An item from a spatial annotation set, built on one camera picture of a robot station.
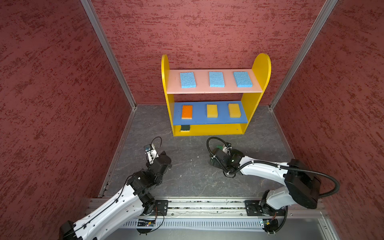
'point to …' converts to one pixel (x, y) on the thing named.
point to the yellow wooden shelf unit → (208, 102)
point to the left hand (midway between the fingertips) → (162, 156)
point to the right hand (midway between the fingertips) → (216, 165)
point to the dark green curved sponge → (185, 128)
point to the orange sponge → (187, 113)
